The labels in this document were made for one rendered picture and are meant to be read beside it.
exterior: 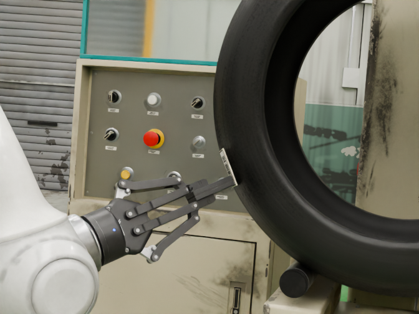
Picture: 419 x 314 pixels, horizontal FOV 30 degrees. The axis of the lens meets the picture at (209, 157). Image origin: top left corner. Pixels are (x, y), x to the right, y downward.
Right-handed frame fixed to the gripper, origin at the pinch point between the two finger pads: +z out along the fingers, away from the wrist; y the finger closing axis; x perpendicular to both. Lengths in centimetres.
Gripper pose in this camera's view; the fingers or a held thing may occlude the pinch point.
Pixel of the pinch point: (209, 189)
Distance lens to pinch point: 117.4
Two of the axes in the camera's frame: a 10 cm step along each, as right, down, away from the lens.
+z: 8.2, -3.3, 4.7
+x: 4.0, -2.6, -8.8
